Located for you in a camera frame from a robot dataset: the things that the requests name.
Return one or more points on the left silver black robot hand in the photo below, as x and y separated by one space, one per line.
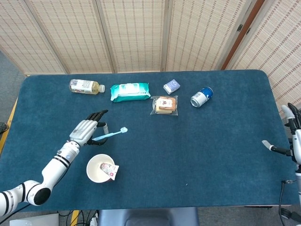
82 133

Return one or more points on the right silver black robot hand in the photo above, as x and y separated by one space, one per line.
298 141

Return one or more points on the light blue toothbrush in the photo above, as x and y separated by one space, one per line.
113 133

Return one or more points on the white floral toothpaste tube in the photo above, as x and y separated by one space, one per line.
110 170

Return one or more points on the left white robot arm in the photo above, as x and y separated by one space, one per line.
56 164

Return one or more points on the red paper cup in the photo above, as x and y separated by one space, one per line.
96 169

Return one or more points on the yellow tea plastic bottle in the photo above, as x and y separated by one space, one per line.
82 86

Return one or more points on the green wet wipes pack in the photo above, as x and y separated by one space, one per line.
129 91

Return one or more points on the black caster wheel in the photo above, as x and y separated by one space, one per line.
287 213

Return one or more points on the grey sneaker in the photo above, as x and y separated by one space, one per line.
3 127

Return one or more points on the dark blue table cloth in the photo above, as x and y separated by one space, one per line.
164 146

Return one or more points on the packaged sliced cake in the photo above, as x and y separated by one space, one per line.
164 104

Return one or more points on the white power strip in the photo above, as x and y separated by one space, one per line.
94 221

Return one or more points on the narrow bamboo folding screen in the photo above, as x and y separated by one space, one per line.
277 47

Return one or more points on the small blue white box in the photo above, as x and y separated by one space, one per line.
172 86

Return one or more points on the blue white drink can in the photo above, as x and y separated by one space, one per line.
202 96

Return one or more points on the blue grey chair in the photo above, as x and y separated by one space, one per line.
148 216

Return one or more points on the wide bamboo folding screen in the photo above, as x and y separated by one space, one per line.
134 35

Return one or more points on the black metal hinge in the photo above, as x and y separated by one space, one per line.
248 31
240 28

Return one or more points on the brown wooden post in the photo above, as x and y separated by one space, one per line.
235 47

